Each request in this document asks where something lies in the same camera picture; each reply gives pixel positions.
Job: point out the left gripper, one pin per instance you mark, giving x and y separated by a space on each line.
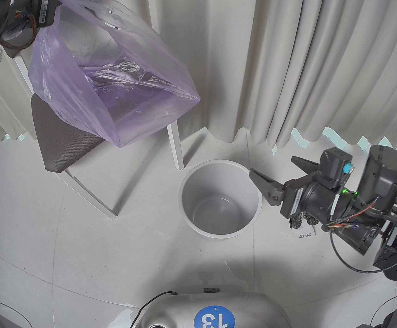
46 9

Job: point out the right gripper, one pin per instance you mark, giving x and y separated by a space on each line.
316 200

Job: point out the black plastic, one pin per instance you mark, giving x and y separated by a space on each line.
297 221

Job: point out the purple plastic bag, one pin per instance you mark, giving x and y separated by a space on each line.
82 97

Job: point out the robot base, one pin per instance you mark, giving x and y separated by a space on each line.
253 309

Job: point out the white trash bin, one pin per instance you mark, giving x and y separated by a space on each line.
219 210

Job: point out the white chair with grey cushions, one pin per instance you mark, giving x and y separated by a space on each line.
65 149

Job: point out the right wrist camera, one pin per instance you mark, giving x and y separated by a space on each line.
333 166

